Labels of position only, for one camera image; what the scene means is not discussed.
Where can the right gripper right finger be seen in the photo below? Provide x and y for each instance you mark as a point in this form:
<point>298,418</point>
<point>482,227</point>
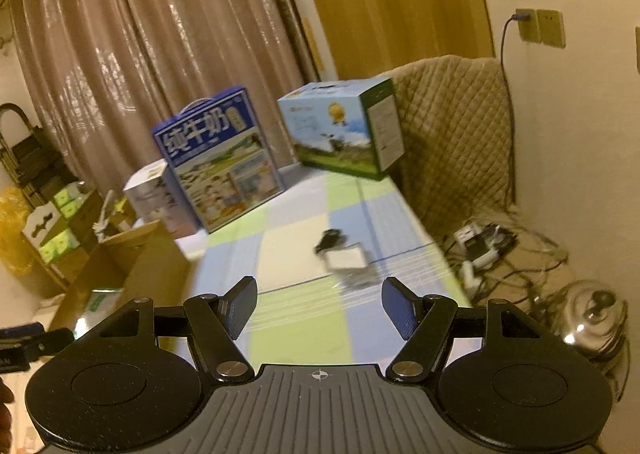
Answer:
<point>424,324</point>

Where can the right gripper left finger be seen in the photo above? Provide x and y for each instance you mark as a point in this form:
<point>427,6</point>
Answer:
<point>215,323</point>

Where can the clear bag white pads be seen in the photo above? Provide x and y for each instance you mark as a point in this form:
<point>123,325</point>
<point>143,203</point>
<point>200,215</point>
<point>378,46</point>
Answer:
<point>352,266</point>

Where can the silver green tea bag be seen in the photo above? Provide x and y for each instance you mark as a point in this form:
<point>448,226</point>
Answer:
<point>101,303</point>

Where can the person left hand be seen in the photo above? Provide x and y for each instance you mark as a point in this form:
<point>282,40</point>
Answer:
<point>6,399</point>

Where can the open cardboard box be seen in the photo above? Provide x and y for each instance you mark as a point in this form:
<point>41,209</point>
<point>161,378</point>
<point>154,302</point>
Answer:
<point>144,262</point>

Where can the yellow plastic bag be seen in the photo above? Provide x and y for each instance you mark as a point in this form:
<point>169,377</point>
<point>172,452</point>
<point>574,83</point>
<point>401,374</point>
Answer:
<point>15,250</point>

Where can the white power strip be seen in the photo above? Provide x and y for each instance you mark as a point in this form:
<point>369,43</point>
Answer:
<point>482,248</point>

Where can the tissue pack carton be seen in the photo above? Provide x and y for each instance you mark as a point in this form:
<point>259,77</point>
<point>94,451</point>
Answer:
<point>60,233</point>

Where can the checked bed sheet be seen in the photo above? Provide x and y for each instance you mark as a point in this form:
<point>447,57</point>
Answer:
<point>302,315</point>

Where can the white appliance box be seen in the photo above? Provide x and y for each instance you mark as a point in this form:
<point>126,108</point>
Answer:
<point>154,194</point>

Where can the blue milk carton box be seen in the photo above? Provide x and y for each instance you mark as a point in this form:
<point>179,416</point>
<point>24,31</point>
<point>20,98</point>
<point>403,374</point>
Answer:
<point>217,152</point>

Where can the steel pot with lid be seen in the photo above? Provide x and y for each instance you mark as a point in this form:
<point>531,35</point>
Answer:
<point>589,316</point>

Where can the quilted beige cover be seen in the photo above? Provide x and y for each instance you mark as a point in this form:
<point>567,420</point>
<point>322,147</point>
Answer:
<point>455,117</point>

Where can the black folding hand cart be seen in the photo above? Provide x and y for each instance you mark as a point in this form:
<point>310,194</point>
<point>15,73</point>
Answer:
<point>35,166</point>

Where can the light blue cow milk box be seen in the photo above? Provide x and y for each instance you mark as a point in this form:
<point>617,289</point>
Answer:
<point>351,127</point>

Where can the beige curtain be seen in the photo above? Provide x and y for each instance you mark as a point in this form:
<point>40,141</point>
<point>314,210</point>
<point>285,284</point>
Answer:
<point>102,73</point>

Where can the wall socket with plug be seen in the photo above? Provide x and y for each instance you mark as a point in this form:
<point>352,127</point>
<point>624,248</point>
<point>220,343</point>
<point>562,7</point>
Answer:
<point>528,25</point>

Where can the wall switch plate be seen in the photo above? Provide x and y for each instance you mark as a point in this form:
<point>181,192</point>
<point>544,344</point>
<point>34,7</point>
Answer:
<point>551,28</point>

